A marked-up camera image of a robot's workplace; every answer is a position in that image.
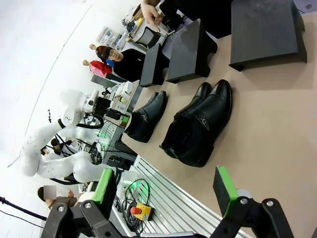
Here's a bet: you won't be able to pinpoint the seated bystander blurred face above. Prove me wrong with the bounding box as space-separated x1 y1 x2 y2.
37 184 83 210

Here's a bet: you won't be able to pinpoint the clear plastic storage boxes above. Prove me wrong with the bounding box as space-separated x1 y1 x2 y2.
96 26 127 49

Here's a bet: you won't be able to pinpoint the bystander with glasses black shirt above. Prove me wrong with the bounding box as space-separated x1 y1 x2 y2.
95 45 150 83

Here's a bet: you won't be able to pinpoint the person's torso black clothing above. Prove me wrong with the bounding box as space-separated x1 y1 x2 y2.
158 0 234 40

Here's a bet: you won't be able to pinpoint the black coiled cable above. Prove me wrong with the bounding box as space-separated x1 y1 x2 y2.
120 178 152 235

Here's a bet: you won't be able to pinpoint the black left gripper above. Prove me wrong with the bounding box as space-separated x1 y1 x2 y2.
95 96 122 121

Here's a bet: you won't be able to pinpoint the medium black shoe stand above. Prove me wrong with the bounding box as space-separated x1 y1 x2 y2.
165 18 218 84

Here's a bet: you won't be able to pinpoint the black ankle boot pair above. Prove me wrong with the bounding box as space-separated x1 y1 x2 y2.
173 79 233 168

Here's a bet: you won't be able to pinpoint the black pole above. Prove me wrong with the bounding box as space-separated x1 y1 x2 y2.
0 195 48 222

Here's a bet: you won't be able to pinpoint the large black shoe stand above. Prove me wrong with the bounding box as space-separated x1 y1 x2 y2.
228 0 308 72

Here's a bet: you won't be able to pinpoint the small black shoe stand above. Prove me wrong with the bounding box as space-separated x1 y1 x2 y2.
139 43 170 88

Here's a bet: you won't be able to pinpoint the person's hand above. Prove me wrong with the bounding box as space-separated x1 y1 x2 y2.
141 0 164 32

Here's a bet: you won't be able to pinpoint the yellow emergency stop box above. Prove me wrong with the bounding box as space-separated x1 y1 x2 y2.
130 202 155 222

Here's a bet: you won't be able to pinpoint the bystander white shirt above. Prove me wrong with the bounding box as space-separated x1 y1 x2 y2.
40 145 65 161

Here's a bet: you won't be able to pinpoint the small black leather boot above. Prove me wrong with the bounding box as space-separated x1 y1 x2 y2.
135 91 159 112
124 90 169 144

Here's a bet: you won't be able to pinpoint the large black leather boot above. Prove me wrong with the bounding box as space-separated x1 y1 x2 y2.
159 82 212 159

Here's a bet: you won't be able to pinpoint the aluminium profile frame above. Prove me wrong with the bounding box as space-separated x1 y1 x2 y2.
110 155 253 238

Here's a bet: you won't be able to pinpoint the black mesh office chair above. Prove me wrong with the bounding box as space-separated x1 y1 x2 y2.
135 25 169 50

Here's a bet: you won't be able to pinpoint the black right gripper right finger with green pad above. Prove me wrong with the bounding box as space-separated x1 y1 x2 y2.
210 165 295 238

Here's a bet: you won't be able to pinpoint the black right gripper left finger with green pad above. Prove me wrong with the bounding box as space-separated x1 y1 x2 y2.
42 168 120 238

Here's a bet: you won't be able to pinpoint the wooden mannequin dark cap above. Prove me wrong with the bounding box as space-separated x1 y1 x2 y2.
89 43 109 59

